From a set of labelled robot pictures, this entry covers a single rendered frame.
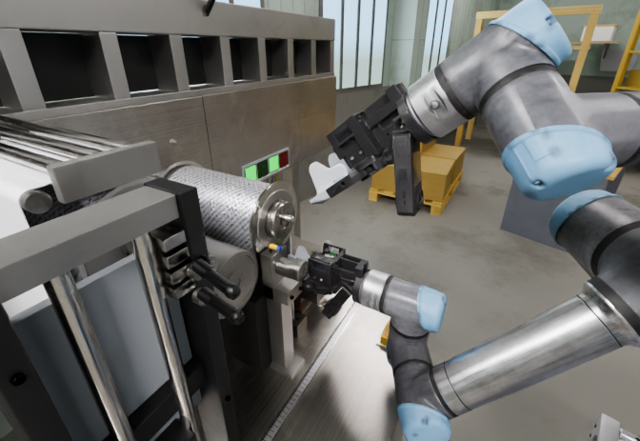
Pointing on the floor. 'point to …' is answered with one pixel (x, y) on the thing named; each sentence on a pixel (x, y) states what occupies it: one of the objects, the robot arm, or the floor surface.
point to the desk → (529, 226)
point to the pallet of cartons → (451, 171)
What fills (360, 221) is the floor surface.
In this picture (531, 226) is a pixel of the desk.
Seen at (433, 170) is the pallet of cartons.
